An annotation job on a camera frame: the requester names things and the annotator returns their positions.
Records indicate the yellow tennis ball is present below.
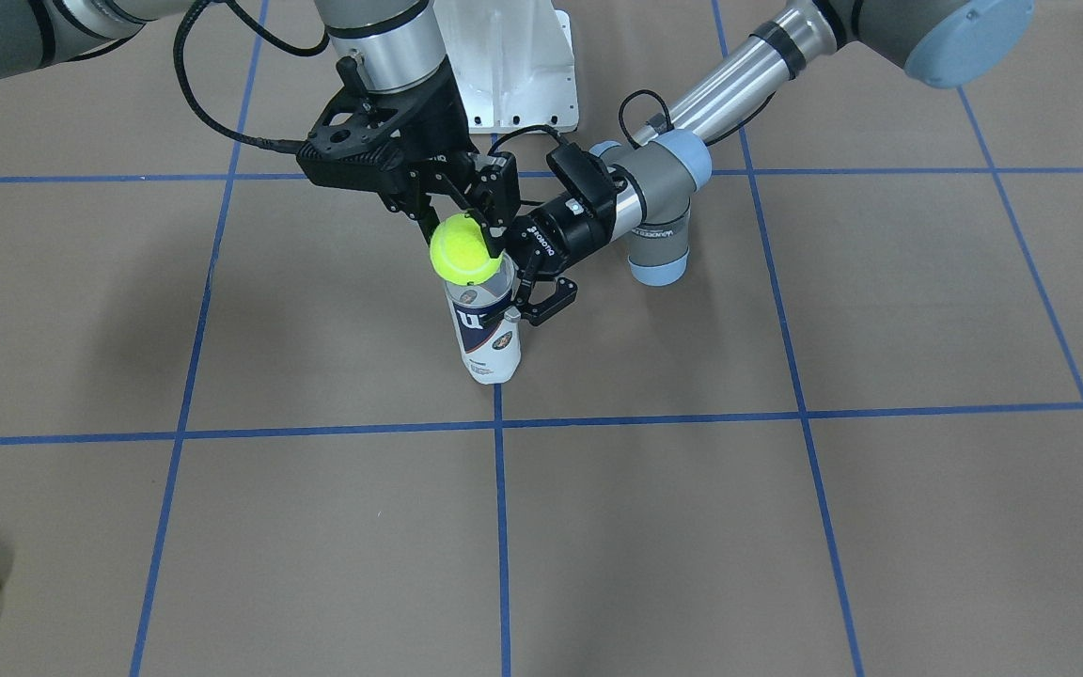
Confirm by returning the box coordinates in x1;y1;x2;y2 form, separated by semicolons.
429;213;500;286

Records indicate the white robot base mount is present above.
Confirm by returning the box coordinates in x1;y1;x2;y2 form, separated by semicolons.
432;1;580;134

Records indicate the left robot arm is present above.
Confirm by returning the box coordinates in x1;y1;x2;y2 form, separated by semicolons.
504;1;1035;325

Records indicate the brown paper table mat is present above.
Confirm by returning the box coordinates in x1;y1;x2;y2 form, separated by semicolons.
0;1;1083;676

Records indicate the clear tennis ball can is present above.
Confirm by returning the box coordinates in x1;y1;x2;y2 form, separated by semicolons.
446;257;523;385

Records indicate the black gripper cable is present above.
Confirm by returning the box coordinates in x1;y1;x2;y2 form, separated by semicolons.
488;89;676;159
172;0;330;157

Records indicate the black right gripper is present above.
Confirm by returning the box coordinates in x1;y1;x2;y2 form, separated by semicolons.
353;57;523;258

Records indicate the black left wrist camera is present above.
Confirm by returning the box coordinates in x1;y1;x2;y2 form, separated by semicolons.
546;142;619;220

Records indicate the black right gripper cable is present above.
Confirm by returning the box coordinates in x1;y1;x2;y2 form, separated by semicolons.
172;0;330;157

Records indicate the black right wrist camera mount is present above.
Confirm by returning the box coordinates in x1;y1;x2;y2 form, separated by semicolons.
295;89;409;196

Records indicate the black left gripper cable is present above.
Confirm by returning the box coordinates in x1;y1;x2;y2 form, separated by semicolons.
488;89;676;159

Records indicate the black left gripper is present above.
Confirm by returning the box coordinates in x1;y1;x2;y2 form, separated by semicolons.
503;193;618;326

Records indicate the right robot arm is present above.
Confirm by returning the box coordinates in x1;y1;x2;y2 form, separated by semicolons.
0;1;521;256

